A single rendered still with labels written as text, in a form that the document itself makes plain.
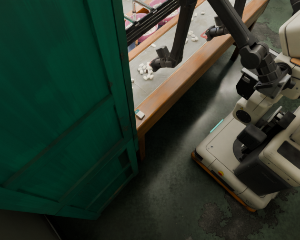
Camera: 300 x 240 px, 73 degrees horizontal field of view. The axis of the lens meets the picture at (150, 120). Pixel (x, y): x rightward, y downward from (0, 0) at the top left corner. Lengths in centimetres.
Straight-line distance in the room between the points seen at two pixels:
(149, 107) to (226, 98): 128
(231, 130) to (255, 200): 57
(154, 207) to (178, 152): 54
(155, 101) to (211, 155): 70
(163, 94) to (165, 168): 82
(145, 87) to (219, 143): 79
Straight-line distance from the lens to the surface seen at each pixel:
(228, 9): 96
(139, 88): 140
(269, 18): 361
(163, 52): 125
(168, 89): 137
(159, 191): 189
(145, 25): 129
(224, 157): 177
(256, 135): 137
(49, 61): 50
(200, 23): 192
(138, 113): 124
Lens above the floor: 187
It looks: 62 degrees down
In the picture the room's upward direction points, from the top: 1 degrees clockwise
